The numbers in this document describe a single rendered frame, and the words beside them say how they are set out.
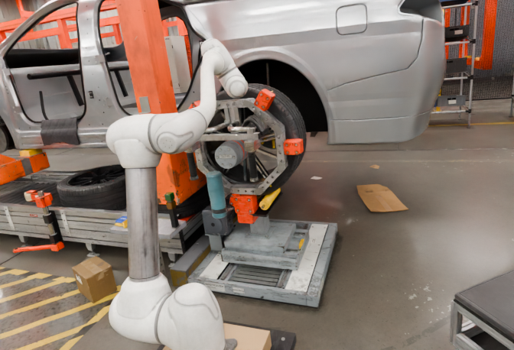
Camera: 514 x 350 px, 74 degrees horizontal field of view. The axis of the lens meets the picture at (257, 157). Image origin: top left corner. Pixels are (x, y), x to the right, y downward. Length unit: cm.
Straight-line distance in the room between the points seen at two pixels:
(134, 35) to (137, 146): 99
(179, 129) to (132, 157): 19
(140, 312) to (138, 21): 142
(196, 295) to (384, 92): 152
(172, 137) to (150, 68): 98
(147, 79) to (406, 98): 146
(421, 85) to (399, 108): 17
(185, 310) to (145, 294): 16
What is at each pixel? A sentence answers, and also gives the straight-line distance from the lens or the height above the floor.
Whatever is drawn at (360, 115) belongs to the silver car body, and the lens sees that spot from 215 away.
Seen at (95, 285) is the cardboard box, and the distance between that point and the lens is 242.
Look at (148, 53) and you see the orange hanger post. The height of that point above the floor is 141.
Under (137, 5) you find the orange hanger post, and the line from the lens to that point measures 202.
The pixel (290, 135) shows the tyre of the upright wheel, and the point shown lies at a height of 90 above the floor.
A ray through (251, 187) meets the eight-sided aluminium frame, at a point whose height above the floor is 62.
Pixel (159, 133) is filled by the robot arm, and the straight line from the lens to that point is 107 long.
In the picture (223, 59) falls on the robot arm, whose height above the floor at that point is 133.
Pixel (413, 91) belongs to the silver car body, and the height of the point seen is 104.
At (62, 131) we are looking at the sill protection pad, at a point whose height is 91.
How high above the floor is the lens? 132
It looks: 16 degrees down
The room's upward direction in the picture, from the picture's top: 7 degrees counter-clockwise
